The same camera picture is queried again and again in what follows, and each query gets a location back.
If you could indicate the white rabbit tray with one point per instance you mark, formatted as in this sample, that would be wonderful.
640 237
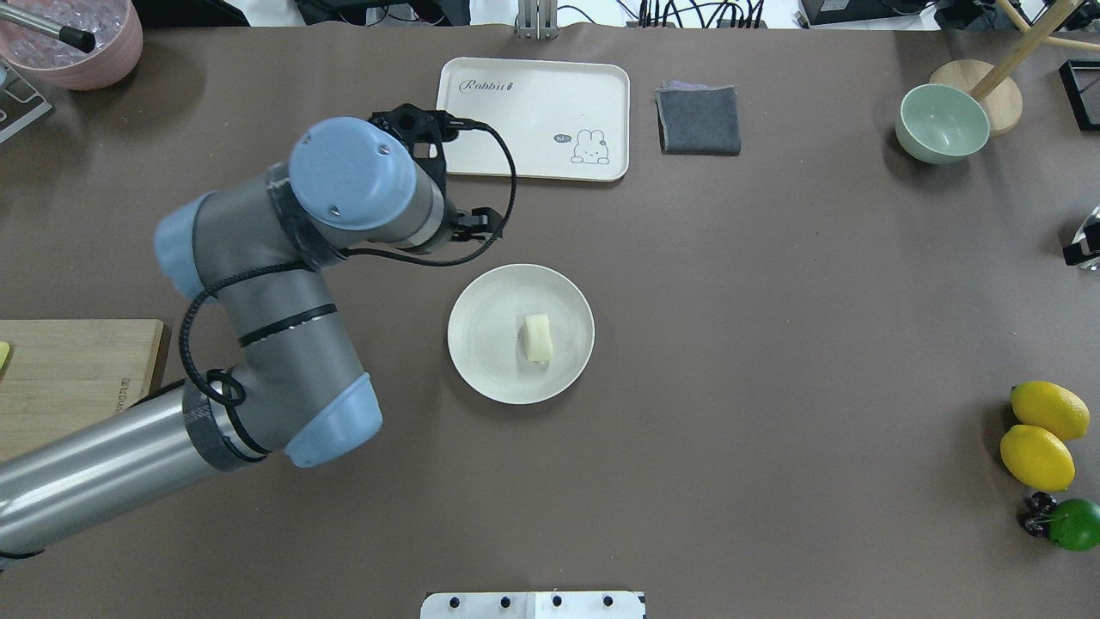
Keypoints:
565 121

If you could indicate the wooden cup stand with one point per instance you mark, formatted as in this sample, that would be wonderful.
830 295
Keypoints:
991 85

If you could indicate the mint green bowl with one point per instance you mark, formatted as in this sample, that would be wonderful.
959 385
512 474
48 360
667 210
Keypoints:
939 124

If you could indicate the yellow lemon near lime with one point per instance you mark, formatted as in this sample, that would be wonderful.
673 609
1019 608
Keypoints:
1037 458

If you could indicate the grey folded cloth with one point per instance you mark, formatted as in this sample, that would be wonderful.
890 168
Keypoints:
699 123

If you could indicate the round white plate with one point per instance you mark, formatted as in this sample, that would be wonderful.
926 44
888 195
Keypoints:
486 333

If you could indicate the pale steamed bun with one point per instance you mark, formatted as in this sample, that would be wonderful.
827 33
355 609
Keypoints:
537 338

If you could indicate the green lime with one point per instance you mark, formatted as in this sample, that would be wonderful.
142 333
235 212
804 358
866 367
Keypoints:
1074 525

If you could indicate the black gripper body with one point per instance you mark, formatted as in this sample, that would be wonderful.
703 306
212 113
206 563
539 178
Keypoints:
478 221

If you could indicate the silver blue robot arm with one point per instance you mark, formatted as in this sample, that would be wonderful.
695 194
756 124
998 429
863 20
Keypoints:
269 363

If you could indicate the pink bowl with ice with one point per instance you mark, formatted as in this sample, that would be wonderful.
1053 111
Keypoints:
78 45

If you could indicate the yellow lemon outer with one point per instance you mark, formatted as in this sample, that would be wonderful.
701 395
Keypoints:
1050 406

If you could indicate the aluminium frame post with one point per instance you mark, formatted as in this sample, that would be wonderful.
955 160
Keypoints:
537 20

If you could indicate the dark grapes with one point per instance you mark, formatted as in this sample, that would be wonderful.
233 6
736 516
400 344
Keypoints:
1038 508

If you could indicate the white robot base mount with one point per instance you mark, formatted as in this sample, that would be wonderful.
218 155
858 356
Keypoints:
535 604

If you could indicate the wooden cutting board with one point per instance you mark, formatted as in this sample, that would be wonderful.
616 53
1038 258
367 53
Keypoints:
64 375

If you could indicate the purple cloth under grey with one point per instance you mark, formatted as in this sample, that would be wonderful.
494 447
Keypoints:
682 86

